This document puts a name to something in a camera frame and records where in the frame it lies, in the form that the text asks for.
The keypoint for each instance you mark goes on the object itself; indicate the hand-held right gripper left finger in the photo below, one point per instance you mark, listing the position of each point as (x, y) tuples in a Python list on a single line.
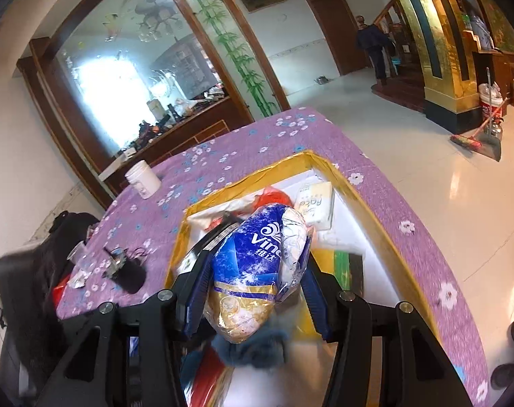
[(196, 301)]

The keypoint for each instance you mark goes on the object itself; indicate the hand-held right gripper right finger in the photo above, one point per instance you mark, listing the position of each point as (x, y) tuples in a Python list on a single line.
[(318, 305)]

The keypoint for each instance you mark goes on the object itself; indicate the blue and gold tissue pack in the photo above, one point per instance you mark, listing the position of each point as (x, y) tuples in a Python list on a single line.
[(248, 254)]

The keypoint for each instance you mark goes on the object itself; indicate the yellow cardboard box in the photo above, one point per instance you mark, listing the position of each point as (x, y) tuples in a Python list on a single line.
[(248, 180)]

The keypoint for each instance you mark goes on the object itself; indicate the green box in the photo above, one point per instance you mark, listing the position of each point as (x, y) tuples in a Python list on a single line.
[(346, 271)]

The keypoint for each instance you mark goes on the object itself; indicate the black cylindrical motor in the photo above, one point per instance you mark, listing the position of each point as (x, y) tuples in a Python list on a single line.
[(130, 275)]

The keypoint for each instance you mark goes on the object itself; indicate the red patterned pouch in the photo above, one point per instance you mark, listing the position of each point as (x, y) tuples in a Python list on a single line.
[(206, 373)]

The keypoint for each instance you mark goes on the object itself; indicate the blue-grey fluffy towel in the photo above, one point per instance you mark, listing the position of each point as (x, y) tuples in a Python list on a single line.
[(252, 349)]

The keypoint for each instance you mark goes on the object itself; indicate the white bag with red print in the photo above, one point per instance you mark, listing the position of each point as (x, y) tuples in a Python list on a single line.
[(206, 219)]

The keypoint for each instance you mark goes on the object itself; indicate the white tissue pack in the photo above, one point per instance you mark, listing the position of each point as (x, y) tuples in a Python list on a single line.
[(316, 205)]

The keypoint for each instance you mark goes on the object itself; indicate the red plastic bag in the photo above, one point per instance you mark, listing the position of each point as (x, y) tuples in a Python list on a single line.
[(274, 198)]

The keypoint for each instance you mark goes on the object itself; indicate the clear plastic cup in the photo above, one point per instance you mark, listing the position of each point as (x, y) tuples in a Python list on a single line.
[(77, 256)]

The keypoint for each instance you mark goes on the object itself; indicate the white plastic jar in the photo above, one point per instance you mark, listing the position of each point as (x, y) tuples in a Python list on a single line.
[(143, 182)]

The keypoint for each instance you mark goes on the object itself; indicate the red shopping bag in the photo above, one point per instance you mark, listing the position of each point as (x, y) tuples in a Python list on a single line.
[(60, 292)]

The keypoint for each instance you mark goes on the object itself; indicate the purple floral tablecloth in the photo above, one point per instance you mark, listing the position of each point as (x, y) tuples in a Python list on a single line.
[(240, 148)]

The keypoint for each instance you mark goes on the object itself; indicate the black jacket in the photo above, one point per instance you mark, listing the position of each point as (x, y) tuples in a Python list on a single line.
[(32, 280)]

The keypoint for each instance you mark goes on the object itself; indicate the wooden sideboard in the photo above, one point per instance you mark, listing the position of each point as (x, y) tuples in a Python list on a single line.
[(197, 123)]

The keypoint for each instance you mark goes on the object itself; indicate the red broom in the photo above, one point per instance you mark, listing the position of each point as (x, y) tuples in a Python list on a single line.
[(467, 142)]

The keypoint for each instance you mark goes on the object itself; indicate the metal pet bowl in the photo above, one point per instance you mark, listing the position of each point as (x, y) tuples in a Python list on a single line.
[(322, 79)]

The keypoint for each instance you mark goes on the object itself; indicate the bamboo painted glass panel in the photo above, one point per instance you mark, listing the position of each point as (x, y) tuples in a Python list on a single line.
[(236, 51)]

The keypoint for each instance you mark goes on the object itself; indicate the blue plastic stool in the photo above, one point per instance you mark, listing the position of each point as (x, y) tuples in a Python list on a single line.
[(395, 62)]

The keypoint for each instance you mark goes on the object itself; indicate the red and white bucket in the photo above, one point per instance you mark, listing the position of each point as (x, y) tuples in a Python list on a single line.
[(490, 104)]

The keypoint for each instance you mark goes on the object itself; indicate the wooden door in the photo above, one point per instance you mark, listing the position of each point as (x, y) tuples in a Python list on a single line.
[(333, 34)]

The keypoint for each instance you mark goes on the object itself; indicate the gold pillar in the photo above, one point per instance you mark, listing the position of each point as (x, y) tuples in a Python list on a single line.
[(435, 51)]

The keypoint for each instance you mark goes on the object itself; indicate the wooden stair railing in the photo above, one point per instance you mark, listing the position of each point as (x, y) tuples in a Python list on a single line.
[(399, 29)]

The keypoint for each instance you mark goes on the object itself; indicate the large wall mirror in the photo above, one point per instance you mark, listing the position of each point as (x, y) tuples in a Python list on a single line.
[(104, 84)]

